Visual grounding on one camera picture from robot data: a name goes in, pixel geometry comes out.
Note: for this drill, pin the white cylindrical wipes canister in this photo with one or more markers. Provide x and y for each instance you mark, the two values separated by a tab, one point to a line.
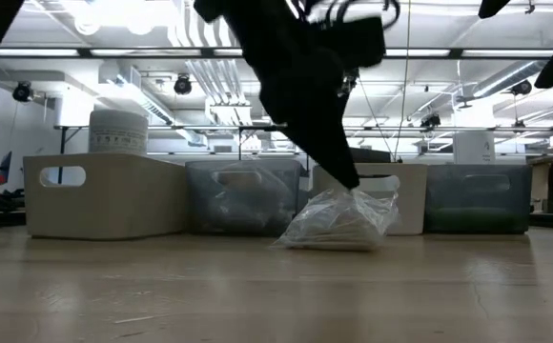
116	133

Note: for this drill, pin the dark grey plastic bin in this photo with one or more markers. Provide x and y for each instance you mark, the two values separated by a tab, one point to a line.
477	200

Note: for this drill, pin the clear bag of cotton balls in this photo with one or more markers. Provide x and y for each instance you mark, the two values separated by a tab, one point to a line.
333	224
252	200

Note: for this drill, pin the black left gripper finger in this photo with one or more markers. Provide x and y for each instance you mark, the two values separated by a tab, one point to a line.
324	138

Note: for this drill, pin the smoky translucent plastic bin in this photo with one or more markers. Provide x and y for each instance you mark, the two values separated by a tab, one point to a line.
200	214

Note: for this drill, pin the pale opaque plastic bin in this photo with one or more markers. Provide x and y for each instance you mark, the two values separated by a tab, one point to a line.
114	200

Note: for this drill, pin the small blue-grey monitor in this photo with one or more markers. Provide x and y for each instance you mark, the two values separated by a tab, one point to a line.
6	167

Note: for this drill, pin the white pillar with sign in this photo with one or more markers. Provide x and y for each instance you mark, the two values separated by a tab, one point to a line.
474	147

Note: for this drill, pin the white plastic bin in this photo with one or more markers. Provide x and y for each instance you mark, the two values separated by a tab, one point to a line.
412	205

